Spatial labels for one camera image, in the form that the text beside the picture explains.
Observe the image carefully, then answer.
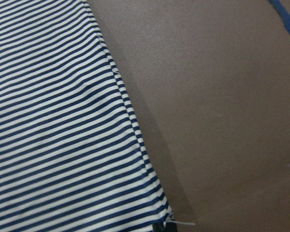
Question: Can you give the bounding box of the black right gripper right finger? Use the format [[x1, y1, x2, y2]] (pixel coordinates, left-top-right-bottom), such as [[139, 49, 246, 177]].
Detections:
[[165, 222, 177, 232]]

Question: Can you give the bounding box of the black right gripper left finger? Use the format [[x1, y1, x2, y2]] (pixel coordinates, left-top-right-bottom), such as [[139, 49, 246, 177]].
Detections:
[[152, 222, 165, 232]]

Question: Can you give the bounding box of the navy white striped polo shirt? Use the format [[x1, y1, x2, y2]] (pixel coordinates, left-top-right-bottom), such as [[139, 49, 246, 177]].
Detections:
[[0, 0, 180, 232]]

